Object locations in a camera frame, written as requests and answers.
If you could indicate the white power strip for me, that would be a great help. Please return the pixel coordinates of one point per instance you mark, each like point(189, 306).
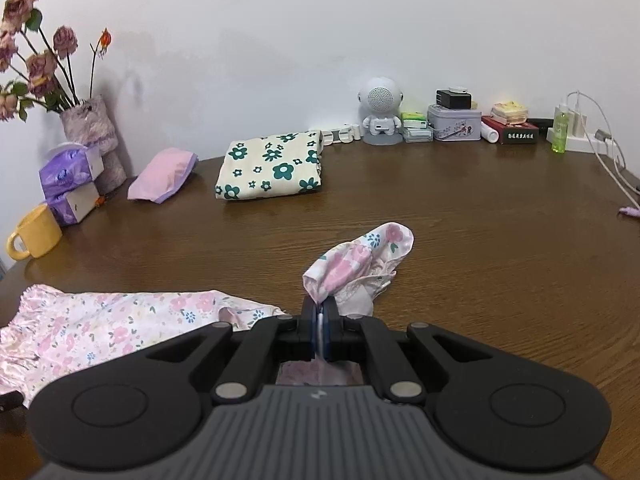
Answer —
point(595, 145)

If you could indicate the white robot speaker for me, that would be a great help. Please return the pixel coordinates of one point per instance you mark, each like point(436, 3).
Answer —
point(380, 95)

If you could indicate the green spray bottle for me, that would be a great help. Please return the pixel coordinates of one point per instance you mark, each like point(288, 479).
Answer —
point(560, 135)

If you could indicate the purple soft tissue pack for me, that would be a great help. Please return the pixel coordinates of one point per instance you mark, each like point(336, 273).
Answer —
point(65, 172)

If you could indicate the dried rose bouquet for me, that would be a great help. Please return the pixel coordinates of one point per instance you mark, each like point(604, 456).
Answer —
point(42, 67)

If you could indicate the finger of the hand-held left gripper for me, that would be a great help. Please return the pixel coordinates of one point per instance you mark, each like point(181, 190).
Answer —
point(11, 400)

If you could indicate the white charger adapter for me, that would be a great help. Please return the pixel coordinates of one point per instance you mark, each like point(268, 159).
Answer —
point(577, 115)

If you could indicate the yellow mug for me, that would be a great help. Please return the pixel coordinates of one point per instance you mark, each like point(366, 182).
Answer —
point(40, 232)

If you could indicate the black charger block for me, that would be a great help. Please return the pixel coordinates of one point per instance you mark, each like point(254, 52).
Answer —
point(452, 98)

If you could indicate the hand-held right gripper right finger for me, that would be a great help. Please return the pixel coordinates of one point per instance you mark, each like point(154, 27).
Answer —
point(332, 329)

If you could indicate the yellow note stack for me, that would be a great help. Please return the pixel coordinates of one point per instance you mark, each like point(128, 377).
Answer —
point(509, 112)

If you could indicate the clear small box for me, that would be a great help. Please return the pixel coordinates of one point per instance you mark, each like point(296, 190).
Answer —
point(417, 135)

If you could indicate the dark red box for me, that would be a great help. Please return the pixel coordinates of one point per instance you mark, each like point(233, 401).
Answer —
point(520, 136)

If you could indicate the black slim object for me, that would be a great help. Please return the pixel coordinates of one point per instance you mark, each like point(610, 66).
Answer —
point(542, 122)

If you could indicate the cream green-flowered folded cloth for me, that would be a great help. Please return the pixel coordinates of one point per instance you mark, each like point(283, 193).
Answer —
point(270, 165)

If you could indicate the plain pink cloth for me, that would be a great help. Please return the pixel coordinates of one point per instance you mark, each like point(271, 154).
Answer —
point(162, 175)

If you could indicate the grey printed tin box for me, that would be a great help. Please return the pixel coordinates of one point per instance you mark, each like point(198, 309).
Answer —
point(452, 125)

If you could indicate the purple white tissue pack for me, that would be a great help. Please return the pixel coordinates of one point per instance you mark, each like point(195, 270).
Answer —
point(65, 207)

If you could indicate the green white small box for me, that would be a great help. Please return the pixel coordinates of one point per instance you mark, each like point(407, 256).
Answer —
point(414, 120)

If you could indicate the pink floral dress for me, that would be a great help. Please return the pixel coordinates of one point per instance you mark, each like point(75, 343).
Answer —
point(100, 320)

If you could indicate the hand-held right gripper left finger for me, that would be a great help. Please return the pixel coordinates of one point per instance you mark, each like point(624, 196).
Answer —
point(306, 329)

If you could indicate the fuzzy purple vase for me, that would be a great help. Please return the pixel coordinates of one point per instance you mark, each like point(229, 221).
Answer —
point(90, 120)

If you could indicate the white tube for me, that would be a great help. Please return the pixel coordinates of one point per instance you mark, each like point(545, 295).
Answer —
point(489, 135)

